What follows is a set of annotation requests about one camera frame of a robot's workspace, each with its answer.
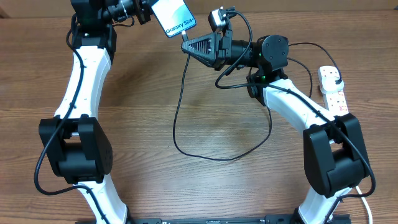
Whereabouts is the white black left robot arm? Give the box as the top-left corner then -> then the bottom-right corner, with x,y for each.
34,0 -> 154,223

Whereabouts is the Galaxy smartphone blue screen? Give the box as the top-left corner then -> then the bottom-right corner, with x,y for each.
151,0 -> 197,38

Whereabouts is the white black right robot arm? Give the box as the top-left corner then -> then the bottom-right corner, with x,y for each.
182,32 -> 374,223

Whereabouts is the white charger plug adapter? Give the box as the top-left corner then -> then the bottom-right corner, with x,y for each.
320,77 -> 345,94

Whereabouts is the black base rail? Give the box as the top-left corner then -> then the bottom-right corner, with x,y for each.
75,213 -> 352,224

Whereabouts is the white power strip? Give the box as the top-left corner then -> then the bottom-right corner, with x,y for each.
317,66 -> 349,116

